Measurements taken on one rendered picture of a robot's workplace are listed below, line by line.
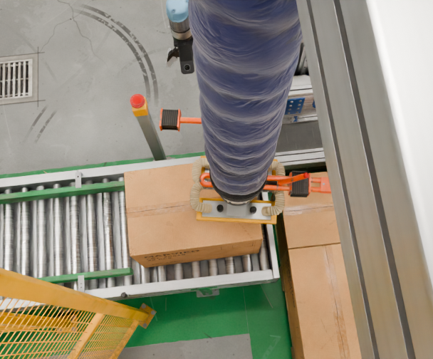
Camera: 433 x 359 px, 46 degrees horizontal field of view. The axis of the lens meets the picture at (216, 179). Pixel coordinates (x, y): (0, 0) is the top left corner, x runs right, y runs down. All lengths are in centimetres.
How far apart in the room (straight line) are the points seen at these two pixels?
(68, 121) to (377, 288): 351
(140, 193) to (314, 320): 108
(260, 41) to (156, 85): 274
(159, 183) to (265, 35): 153
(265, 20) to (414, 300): 74
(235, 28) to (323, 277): 196
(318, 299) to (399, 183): 253
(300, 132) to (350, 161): 305
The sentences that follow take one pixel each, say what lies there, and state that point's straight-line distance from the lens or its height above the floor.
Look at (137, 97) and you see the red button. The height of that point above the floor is 104.
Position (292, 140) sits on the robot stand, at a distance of 323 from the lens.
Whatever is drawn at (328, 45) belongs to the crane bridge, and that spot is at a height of 300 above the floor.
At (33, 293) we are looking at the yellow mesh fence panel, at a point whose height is 186.
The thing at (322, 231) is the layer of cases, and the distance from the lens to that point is 275.
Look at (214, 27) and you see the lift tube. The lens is 93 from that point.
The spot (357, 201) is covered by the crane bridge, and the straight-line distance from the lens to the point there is 21.
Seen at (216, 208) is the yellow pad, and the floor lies 110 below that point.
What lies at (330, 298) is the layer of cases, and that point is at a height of 54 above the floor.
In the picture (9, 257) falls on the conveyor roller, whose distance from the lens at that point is 293.
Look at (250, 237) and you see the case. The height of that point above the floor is 95.
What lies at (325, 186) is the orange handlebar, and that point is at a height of 122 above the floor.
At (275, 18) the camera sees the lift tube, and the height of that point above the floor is 247.
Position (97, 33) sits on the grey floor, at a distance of 395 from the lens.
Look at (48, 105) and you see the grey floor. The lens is 377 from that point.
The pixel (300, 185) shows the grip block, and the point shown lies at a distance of 208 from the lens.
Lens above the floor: 320
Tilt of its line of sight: 73 degrees down
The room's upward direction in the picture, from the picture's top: 6 degrees counter-clockwise
